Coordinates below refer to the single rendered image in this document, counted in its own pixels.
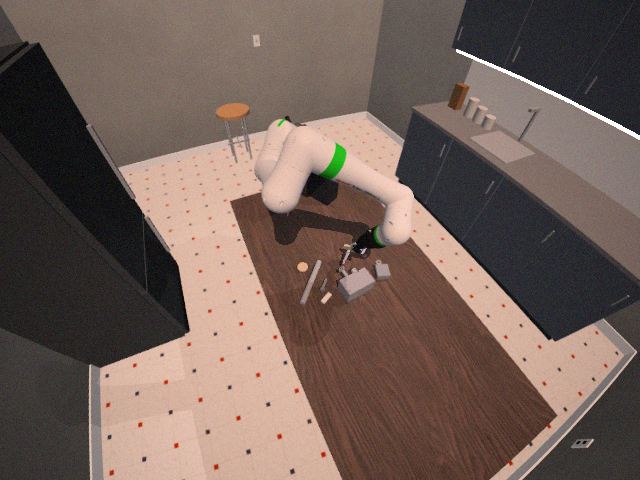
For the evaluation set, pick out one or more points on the long pale grey bar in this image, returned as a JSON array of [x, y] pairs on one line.
[[310, 282]]

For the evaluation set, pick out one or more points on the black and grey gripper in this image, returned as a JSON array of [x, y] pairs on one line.
[[361, 243]]

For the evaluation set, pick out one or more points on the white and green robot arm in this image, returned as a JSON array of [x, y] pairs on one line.
[[290, 154]]

